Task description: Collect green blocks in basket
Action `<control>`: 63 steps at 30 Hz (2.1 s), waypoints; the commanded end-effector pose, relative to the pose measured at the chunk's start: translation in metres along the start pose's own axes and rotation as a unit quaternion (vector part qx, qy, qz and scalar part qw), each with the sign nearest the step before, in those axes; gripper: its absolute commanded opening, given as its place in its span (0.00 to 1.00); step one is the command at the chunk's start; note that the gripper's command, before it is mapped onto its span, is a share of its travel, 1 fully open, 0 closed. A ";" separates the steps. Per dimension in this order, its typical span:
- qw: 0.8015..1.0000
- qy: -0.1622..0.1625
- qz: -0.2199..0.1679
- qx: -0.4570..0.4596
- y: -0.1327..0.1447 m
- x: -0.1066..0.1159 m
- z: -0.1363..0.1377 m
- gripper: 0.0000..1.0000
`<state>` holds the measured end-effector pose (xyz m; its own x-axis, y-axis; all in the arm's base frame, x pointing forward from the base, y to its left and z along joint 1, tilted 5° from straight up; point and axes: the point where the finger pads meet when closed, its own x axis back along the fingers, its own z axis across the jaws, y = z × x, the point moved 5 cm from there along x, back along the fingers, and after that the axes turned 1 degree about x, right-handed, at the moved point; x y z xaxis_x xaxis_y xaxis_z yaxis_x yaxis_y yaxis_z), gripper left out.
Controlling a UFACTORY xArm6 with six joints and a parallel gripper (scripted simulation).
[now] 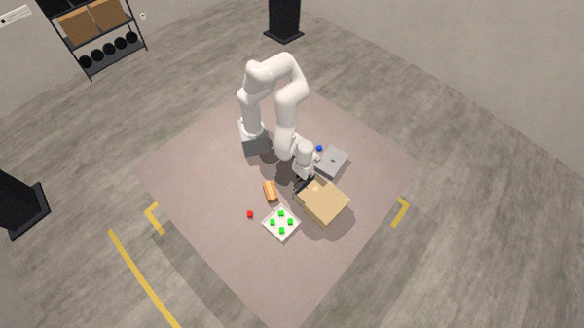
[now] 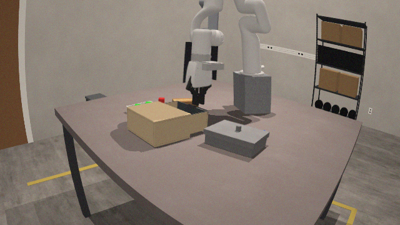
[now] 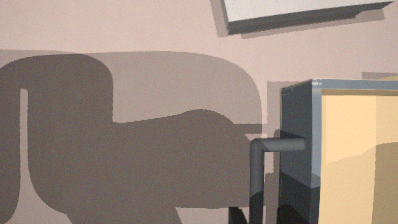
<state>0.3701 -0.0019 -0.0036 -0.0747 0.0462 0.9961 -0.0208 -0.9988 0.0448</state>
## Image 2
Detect brown cardboard box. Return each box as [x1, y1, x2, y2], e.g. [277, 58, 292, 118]
[172, 98, 193, 105]

